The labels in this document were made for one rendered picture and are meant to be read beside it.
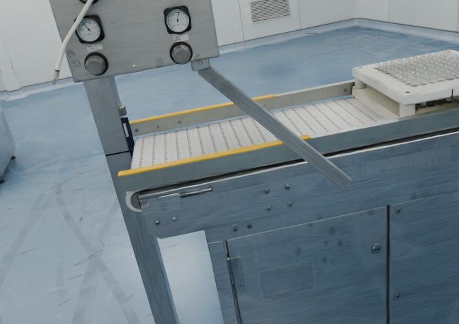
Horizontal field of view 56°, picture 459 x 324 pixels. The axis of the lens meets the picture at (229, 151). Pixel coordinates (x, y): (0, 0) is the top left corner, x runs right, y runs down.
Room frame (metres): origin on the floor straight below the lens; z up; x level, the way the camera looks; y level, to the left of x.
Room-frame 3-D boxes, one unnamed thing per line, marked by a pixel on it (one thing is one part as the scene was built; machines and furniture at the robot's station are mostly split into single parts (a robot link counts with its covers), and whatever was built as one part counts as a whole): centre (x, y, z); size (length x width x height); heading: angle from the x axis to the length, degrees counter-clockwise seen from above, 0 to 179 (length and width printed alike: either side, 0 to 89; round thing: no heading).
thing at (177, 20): (0.63, 0.04, 1.09); 0.04 x 0.01 x 0.04; 94
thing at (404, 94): (0.85, -0.44, 0.88); 0.25 x 0.24 x 0.02; 4
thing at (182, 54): (0.63, 0.05, 1.05); 0.03 x 0.03 x 0.04; 4
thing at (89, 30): (0.62, 0.16, 1.10); 0.04 x 0.01 x 0.04; 94
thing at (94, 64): (0.62, 0.17, 1.05); 0.03 x 0.02 x 0.04; 94
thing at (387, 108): (0.85, -0.44, 0.83); 0.24 x 0.24 x 0.02; 4
